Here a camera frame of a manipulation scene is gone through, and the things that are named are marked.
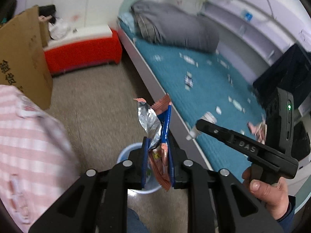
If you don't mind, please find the orange blue snack packet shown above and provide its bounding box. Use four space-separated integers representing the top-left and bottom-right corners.
149 94 172 191

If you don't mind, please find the white eye drop bottle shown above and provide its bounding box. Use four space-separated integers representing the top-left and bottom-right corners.
186 111 217 140

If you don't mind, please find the small blue foil wrapper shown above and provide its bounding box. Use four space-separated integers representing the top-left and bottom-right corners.
135 98 162 150

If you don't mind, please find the light blue trash bin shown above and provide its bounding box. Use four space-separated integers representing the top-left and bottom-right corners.
116 142 162 195

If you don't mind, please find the person's right hand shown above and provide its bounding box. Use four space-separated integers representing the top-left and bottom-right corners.
242 167 289 220

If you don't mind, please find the person's jeans leg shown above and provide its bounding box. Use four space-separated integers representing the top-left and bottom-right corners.
127 208 149 233

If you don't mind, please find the pink checkered round tablecloth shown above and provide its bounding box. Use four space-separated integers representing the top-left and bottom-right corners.
1 85 79 232

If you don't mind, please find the teal candy-print bed mattress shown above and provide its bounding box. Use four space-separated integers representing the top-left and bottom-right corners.
117 11 268 183

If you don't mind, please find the red storage bench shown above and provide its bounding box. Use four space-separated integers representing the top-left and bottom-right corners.
44 25 122 75

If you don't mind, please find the large cardboard box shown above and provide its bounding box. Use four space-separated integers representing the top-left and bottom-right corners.
1 6 53 110

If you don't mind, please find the white plastic bag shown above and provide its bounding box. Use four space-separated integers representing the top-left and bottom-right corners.
48 18 71 40

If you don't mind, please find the grey folded duvet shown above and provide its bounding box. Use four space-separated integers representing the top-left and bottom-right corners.
131 1 219 53

